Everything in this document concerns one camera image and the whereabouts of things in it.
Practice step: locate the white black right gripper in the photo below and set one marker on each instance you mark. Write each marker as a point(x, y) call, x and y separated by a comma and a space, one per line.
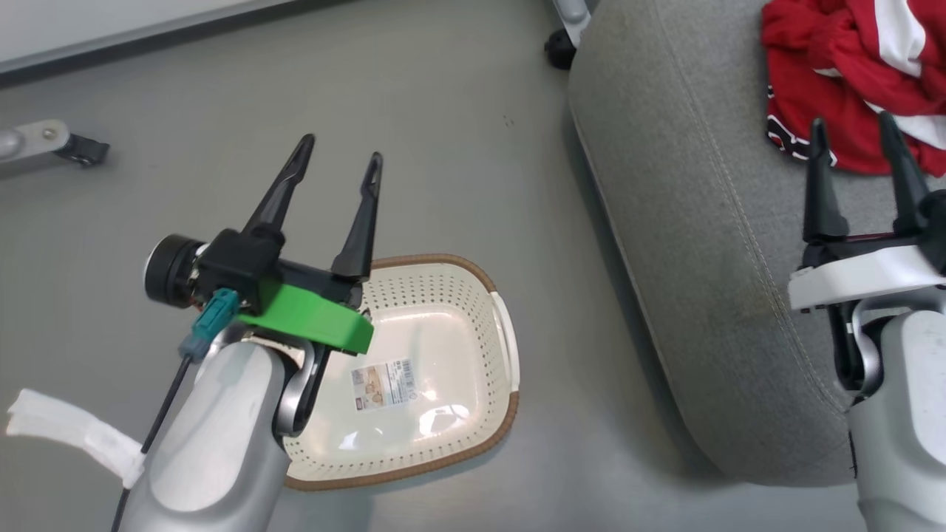
point(865, 277)

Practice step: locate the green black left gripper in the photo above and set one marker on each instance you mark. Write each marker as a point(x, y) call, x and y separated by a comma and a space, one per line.
point(310, 318)

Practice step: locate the red white clothing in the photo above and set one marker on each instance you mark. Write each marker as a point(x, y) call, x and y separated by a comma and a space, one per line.
point(820, 96)

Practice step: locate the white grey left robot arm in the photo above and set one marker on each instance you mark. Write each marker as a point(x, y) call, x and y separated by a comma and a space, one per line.
point(222, 443)

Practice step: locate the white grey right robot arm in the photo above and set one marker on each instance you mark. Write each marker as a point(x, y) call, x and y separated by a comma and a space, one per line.
point(905, 414)

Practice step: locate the grey fabric seat cushion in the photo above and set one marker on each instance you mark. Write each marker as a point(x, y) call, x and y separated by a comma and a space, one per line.
point(702, 222)

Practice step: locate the cream laundry basket brown rim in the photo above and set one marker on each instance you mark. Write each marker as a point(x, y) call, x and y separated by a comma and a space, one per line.
point(443, 332)

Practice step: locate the paper label sticker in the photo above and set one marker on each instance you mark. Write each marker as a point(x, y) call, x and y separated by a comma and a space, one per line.
point(383, 384)

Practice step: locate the black caster wheel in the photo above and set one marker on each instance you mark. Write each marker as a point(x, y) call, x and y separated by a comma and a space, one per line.
point(85, 151)
point(559, 50)

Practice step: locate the white tape strip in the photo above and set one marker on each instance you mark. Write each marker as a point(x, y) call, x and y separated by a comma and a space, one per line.
point(74, 428)

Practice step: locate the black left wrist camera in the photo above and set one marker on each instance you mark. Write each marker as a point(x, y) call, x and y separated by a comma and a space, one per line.
point(236, 262)

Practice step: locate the grey metal frame leg flat bracket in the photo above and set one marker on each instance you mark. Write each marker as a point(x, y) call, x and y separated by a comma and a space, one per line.
point(29, 144)

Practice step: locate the grey metal frame leg curved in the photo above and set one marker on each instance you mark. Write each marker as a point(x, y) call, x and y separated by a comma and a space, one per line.
point(573, 13)

